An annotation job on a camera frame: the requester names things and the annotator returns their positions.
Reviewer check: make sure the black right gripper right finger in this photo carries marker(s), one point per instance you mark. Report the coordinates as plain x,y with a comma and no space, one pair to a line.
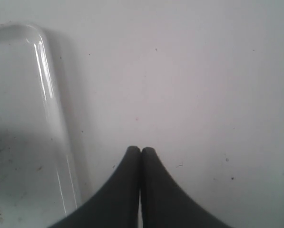
164,203

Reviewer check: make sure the white plastic tray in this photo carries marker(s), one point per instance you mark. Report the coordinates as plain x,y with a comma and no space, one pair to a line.
38,183

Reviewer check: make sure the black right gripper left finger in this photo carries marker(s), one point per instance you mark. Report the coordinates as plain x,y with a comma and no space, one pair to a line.
116,204

